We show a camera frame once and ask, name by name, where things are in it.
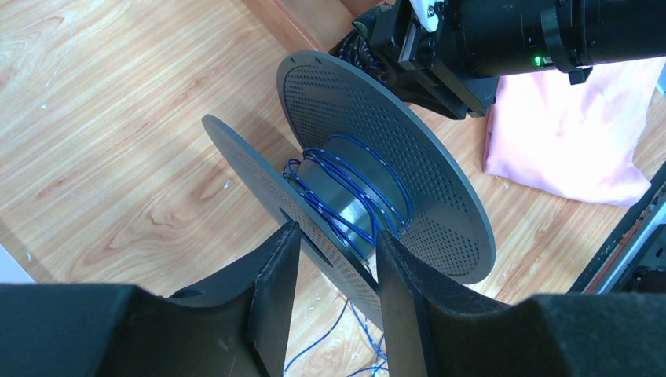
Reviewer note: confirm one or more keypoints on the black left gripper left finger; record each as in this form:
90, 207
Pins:
234, 322

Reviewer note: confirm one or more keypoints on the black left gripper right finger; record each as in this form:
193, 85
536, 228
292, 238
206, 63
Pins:
435, 326

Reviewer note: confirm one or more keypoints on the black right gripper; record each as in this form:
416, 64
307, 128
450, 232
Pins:
497, 38

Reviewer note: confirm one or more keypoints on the dark grey filament spool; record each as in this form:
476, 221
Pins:
369, 164

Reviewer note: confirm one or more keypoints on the wooden compartment organizer tray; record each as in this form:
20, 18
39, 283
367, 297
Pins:
309, 24

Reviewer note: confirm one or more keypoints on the pink cloth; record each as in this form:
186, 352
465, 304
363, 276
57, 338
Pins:
573, 141

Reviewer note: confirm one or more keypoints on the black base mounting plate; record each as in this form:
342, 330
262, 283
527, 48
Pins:
619, 253

